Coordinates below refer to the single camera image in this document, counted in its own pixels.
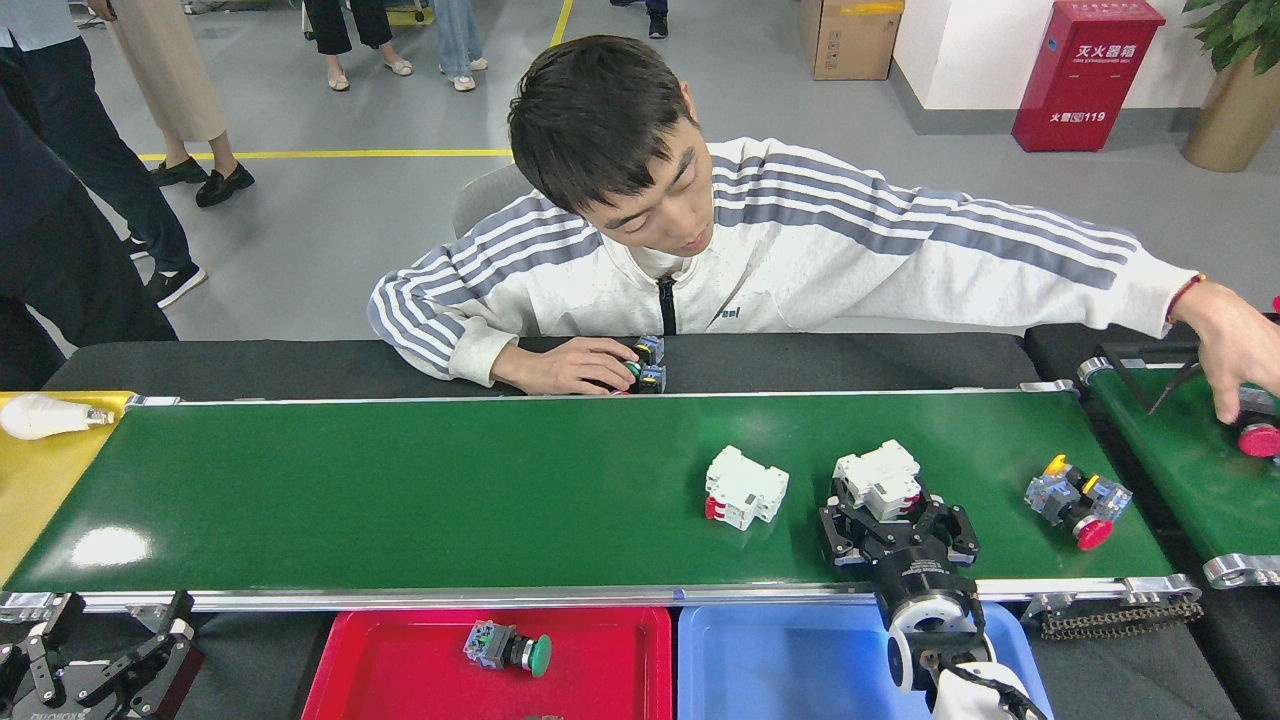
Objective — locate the brass plant pot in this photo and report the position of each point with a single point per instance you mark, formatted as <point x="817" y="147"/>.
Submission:
<point x="1235" y="120"/>

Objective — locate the white circuit breaker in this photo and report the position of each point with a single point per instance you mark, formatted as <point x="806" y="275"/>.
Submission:
<point x="745" y="485"/>
<point x="878" y="478"/>

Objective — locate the short green conveyor belt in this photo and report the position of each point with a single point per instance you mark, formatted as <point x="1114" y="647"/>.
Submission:
<point x="1190" y="480"/>

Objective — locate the person's left hand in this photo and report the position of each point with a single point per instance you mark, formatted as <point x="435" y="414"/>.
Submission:
<point x="1240" y="345"/>

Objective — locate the white wheeled stand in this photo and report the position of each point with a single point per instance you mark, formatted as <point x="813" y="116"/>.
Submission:
<point x="408" y="15"/>

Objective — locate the person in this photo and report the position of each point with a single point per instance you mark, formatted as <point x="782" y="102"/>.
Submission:
<point x="335" y="20"/>
<point x="657" y="25"/>
<point x="165" y="70"/>
<point x="60" y="280"/>
<point x="455" y="30"/>
<point x="800" y="260"/>
<point x="100" y="150"/>

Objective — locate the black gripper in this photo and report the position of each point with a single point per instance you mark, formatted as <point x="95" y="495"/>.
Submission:
<point x="70" y="710"/>
<point x="925" y="572"/>

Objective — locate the green potted plant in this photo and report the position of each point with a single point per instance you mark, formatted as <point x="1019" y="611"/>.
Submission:
<point x="1240" y="25"/>

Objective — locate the red fire extinguisher box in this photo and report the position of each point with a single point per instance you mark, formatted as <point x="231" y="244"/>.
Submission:
<point x="1085" y="80"/>

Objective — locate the white light bulb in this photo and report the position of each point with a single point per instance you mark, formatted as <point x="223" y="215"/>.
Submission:
<point x="40" y="415"/>

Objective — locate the red plastic tray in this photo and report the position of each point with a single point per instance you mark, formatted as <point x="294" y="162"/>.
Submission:
<point x="400" y="670"/>

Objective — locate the red push button switch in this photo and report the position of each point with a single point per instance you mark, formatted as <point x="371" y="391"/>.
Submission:
<point x="1095" y="531"/>
<point x="1260" y="440"/>

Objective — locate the yellow plastic tray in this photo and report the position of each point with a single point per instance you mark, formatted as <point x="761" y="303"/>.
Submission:
<point x="40" y="480"/>

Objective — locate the green push button switch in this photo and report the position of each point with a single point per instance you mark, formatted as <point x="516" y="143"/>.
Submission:
<point x="490" y="645"/>
<point x="650" y="380"/>

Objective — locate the cardboard box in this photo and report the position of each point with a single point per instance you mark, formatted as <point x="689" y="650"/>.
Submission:
<point x="850" y="45"/>

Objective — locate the long green conveyor belt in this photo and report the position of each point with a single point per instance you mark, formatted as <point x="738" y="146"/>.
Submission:
<point x="400" y="490"/>

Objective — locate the blue plastic tray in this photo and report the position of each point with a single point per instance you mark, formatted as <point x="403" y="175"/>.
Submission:
<point x="780" y="670"/>

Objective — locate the person's right hand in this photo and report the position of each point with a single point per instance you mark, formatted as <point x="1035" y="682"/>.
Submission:
<point x="575" y="365"/>

